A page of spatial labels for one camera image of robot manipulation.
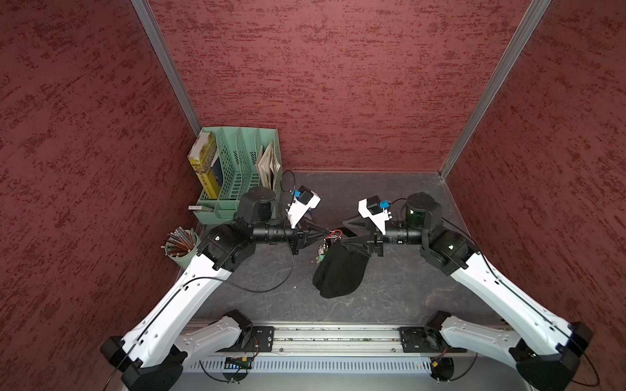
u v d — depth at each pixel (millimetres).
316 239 575
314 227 550
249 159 1139
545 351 391
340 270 620
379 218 516
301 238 504
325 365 775
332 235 593
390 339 757
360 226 607
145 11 708
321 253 632
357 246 564
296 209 518
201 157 915
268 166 921
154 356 367
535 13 712
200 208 852
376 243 518
